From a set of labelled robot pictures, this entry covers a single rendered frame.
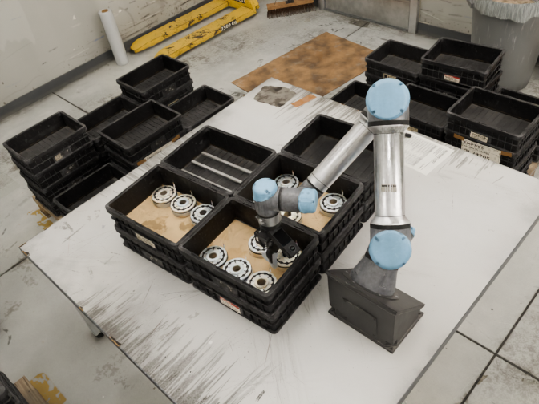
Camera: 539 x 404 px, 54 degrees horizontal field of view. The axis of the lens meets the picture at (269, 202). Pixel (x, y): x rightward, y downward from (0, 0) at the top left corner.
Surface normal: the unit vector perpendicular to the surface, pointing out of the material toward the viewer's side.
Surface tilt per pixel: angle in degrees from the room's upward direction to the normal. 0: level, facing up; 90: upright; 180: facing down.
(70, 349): 0
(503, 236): 0
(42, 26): 90
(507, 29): 94
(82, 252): 0
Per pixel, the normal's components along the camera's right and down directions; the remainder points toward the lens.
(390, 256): -0.24, 0.22
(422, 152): -0.12, -0.72
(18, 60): 0.72, 0.41
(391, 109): -0.25, -0.02
